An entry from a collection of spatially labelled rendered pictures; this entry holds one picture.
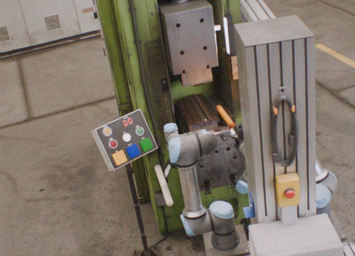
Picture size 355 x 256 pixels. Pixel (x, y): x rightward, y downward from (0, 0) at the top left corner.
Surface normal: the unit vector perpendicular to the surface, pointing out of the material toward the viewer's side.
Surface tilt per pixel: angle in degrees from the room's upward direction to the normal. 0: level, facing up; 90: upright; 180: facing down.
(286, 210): 90
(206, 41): 90
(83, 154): 0
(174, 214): 90
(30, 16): 90
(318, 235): 0
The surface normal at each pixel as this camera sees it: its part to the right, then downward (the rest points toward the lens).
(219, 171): 0.22, 0.45
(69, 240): -0.14, -0.87
